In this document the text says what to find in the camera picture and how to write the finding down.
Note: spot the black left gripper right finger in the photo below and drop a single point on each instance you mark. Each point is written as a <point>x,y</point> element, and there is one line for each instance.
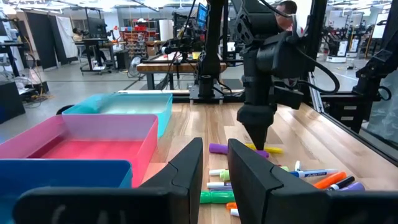
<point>264,193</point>

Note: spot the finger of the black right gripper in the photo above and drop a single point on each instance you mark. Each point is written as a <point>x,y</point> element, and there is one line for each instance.
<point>257,124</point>

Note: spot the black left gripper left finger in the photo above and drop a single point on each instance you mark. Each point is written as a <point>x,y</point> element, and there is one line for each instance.
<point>174,202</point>

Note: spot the yellow slim highlighter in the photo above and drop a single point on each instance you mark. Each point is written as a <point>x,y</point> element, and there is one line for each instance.
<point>273,150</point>

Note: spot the orange slim highlighter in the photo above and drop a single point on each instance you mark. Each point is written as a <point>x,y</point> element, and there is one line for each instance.
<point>329,180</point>
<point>231,205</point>

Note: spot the light green chunky highlighter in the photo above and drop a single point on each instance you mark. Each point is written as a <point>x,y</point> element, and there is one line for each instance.
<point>224,175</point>

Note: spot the purple chunky highlighter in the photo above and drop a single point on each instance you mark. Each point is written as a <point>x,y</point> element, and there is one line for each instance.
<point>217,148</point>
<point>354,187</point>

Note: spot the black dry erase marker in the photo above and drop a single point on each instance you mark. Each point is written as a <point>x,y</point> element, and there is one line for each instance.
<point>342,183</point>

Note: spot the blue plastic bin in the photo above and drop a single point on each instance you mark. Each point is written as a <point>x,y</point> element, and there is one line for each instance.
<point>62,177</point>

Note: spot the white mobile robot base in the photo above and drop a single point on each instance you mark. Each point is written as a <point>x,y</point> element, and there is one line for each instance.
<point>335,49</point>

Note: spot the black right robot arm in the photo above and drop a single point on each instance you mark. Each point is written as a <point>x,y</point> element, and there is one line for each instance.
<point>214,46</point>

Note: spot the person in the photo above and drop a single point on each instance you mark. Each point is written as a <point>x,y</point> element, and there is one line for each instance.
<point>77,35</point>
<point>286,15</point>

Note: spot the black drawer unit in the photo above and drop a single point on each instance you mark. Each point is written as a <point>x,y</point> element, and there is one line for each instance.
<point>345,116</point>

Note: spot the wooden workbench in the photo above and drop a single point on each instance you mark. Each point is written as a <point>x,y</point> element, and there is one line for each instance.
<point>174,67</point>

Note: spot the blue computer screen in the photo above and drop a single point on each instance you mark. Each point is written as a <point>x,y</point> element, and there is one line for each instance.
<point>202,15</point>

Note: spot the pink plastic bin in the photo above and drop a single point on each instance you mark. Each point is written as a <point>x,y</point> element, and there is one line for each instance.
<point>93,149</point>

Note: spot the aqua plastic bin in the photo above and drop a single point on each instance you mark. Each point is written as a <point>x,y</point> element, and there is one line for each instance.
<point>136,107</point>

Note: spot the shelf with red bins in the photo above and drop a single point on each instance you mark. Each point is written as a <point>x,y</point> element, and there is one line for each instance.
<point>136,37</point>

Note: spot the black standing desk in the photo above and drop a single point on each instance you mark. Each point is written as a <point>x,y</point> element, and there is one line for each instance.
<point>93,56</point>

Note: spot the black monitor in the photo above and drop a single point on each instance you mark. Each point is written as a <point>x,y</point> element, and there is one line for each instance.
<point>96,28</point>

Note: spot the black box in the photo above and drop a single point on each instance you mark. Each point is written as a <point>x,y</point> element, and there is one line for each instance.
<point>11,101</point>

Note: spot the white board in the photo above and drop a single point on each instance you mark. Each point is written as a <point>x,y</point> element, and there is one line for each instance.
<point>66,35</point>

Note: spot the black room divider panel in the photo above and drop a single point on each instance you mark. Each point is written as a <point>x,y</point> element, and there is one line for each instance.
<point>40,40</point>

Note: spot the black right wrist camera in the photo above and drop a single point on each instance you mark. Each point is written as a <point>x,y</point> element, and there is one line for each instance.
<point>287,98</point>

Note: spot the silver aluminium rail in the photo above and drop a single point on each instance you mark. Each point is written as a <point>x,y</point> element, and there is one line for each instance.
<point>315,93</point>

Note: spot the black camera rig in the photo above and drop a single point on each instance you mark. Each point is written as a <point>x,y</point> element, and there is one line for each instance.
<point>180,46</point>

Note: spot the white pedestal fan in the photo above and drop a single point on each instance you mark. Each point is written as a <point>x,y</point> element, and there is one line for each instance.
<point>134,67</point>

